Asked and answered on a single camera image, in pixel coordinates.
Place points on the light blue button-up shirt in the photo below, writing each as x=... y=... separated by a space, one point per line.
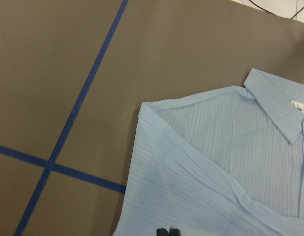
x=229 y=161

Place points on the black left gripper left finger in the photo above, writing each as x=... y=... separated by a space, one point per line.
x=161 y=232

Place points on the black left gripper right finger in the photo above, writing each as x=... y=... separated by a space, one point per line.
x=174 y=232

